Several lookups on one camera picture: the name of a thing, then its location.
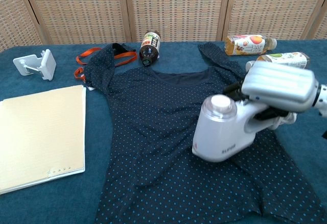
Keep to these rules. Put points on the green apple label tea bottle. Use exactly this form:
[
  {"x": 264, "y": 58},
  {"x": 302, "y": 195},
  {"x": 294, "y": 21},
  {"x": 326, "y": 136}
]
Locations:
[{"x": 288, "y": 58}]

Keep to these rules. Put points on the peach label tea bottle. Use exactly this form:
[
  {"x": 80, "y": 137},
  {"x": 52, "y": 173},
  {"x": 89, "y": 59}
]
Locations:
[{"x": 247, "y": 45}]

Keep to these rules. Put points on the dark brown tea bottle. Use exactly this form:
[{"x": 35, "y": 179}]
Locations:
[{"x": 150, "y": 48}]

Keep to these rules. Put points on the navy polka dot shirt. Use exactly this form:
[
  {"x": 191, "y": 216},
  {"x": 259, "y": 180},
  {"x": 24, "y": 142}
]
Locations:
[{"x": 158, "y": 132}]

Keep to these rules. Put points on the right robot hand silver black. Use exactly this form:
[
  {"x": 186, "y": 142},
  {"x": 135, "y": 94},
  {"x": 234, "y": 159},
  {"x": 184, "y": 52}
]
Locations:
[{"x": 278, "y": 86}]

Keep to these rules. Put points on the white handheld garment steamer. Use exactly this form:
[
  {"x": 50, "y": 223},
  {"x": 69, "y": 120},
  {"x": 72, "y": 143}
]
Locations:
[{"x": 217, "y": 137}]

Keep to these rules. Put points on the blue felt table cover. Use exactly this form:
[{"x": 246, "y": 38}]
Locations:
[{"x": 51, "y": 206}]

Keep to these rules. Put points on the white folding phone stand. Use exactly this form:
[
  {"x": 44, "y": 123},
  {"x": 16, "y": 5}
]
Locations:
[{"x": 47, "y": 64}]

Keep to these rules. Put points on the cream paper folder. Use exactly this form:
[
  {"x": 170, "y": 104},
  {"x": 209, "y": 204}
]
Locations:
[{"x": 41, "y": 137}]

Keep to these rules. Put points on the bamboo folding screen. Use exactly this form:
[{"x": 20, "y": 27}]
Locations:
[{"x": 178, "y": 7}]

